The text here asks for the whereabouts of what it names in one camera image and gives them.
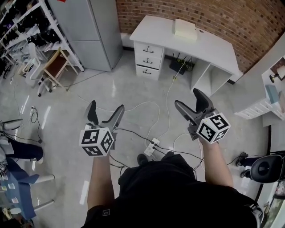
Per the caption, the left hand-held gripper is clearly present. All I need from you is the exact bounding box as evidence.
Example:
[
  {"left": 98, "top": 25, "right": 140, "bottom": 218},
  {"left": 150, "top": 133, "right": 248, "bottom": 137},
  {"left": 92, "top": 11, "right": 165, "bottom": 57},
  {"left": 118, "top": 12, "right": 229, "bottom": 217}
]
[{"left": 79, "top": 100, "right": 125, "bottom": 158}]

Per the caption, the white cable to desk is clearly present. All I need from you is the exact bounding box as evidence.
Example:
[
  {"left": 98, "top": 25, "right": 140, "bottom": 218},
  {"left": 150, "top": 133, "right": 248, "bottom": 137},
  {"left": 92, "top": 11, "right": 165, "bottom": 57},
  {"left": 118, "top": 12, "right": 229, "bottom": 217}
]
[{"left": 158, "top": 74, "right": 179, "bottom": 140}]

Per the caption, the person's left forearm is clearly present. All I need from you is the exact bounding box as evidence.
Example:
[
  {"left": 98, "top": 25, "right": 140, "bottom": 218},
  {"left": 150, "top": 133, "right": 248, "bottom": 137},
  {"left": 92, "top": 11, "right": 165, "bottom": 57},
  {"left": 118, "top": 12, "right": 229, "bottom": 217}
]
[{"left": 87, "top": 153, "right": 116, "bottom": 212}]

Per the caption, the white side cabinet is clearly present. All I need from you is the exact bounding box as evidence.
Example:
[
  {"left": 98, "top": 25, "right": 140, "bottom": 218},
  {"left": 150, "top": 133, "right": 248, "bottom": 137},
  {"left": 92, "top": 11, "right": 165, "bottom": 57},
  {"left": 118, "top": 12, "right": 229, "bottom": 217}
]
[{"left": 233, "top": 40, "right": 285, "bottom": 128}]

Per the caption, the blue cloth covered table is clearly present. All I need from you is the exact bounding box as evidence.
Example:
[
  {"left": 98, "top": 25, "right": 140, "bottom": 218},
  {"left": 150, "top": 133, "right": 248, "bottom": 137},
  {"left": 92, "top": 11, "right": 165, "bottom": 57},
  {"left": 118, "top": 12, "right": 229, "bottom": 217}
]
[{"left": 0, "top": 155, "right": 40, "bottom": 220}]

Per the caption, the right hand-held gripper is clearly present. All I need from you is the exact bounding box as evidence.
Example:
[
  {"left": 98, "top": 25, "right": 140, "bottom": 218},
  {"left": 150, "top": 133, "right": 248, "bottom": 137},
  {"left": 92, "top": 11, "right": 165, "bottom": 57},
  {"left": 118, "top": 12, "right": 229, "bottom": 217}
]
[{"left": 174, "top": 88, "right": 231, "bottom": 146}]

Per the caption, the black router with antennas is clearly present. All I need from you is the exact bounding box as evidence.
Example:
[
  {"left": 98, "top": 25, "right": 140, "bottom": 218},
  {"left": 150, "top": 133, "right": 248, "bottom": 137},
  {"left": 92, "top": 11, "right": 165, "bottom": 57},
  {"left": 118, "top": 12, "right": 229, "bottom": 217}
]
[{"left": 169, "top": 53, "right": 195, "bottom": 75}]

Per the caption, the white desk drawer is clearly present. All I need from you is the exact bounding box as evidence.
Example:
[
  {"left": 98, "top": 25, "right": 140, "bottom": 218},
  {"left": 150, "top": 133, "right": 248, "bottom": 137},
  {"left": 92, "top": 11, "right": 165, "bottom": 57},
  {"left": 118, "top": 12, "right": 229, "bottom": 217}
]
[
  {"left": 134, "top": 42, "right": 164, "bottom": 60},
  {"left": 136, "top": 65, "right": 160, "bottom": 81},
  {"left": 135, "top": 53, "right": 163, "bottom": 70}
]

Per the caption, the grey metal cabinet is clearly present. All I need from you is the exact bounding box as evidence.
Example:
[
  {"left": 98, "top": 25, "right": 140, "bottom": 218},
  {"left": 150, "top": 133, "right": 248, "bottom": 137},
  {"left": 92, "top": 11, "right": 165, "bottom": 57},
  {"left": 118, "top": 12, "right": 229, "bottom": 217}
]
[{"left": 47, "top": 0, "right": 123, "bottom": 72}]

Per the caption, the white power strip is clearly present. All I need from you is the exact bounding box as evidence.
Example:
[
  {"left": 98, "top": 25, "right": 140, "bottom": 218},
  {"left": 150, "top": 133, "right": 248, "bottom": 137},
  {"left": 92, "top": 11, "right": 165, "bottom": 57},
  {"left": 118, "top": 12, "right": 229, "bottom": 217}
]
[{"left": 143, "top": 138, "right": 161, "bottom": 157}]

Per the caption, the thin black floor cable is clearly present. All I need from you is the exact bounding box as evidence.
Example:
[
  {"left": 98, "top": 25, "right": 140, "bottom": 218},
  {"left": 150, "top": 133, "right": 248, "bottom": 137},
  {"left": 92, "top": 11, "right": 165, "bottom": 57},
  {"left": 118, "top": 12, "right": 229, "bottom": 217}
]
[{"left": 29, "top": 106, "right": 45, "bottom": 144}]

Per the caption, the person's black shoe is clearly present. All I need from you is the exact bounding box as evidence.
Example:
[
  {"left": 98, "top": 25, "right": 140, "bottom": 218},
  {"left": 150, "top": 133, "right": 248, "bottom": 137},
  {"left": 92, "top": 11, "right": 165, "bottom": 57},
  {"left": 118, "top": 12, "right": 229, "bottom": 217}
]
[{"left": 136, "top": 153, "right": 149, "bottom": 166}]

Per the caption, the white storage shelf rack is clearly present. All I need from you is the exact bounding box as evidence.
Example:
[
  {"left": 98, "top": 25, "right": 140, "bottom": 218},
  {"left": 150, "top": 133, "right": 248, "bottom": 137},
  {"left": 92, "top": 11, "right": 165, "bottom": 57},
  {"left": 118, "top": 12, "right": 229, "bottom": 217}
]
[{"left": 0, "top": 0, "right": 85, "bottom": 72}]

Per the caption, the black power cable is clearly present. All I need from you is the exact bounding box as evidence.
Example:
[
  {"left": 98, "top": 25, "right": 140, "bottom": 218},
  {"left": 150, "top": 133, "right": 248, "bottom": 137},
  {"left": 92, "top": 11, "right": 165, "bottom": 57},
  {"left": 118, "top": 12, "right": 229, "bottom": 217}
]
[{"left": 116, "top": 127, "right": 156, "bottom": 145}]

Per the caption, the teal box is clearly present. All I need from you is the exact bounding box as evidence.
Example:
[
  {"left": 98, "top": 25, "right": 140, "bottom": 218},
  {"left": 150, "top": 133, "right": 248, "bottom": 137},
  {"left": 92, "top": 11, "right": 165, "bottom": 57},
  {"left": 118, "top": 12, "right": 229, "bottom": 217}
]
[{"left": 265, "top": 85, "right": 280, "bottom": 105}]

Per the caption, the person's black clothing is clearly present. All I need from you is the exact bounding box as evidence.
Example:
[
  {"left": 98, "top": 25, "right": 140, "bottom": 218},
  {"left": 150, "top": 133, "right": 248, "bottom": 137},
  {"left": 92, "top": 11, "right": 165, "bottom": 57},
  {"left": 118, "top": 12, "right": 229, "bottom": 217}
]
[{"left": 80, "top": 152, "right": 265, "bottom": 228}]

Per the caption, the wooden chair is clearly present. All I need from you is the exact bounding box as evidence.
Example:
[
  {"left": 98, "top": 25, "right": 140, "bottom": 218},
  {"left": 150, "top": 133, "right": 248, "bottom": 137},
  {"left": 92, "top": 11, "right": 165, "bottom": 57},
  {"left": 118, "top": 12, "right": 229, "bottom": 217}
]
[{"left": 42, "top": 46, "right": 79, "bottom": 92}]

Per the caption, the black office chair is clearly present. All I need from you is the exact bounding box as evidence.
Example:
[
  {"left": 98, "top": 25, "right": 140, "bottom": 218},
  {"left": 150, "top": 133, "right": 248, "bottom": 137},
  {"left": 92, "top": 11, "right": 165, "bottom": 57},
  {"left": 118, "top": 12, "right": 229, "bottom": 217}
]
[{"left": 250, "top": 151, "right": 285, "bottom": 185}]

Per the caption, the person's right forearm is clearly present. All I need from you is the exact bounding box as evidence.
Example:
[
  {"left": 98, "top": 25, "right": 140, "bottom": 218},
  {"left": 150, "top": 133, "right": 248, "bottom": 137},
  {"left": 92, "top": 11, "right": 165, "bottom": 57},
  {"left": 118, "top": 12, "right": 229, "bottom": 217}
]
[{"left": 199, "top": 138, "right": 234, "bottom": 190}]

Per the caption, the white desk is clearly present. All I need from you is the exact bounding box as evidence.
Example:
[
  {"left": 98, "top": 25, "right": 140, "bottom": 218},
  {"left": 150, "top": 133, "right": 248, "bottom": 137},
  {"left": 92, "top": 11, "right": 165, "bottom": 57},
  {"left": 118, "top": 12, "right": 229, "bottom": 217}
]
[{"left": 129, "top": 15, "right": 240, "bottom": 98}]

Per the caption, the white rolling chair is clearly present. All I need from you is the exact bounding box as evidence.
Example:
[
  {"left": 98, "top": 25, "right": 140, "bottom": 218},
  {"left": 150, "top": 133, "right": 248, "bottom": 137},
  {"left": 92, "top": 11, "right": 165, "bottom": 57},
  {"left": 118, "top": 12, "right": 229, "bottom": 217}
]
[{"left": 23, "top": 42, "right": 53, "bottom": 98}]

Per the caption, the flat white box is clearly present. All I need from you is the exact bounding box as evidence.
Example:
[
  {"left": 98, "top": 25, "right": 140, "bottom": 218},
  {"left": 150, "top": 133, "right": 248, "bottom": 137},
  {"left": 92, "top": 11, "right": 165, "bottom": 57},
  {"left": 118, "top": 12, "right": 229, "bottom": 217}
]
[{"left": 173, "top": 18, "right": 198, "bottom": 41}]

